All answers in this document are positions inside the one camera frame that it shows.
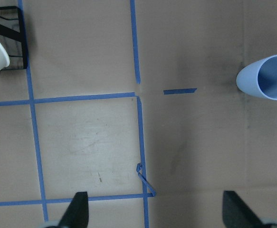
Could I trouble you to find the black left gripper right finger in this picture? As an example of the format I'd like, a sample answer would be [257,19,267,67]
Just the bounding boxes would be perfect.
[222,190,267,228]

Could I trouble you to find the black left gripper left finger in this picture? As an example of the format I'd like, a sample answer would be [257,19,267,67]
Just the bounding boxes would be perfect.
[58,191,89,228]

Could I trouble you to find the black wire mug rack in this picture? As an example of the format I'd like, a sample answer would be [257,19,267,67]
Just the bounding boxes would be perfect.
[0,6,28,70]

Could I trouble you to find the blue plastic cup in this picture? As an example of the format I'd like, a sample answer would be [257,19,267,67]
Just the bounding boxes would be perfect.
[236,55,277,100]

